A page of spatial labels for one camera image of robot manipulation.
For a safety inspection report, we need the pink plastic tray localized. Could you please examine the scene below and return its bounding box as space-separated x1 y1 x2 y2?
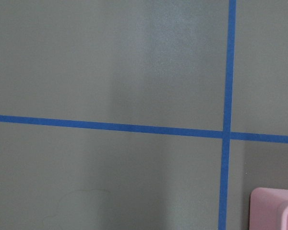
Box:
249 187 288 230

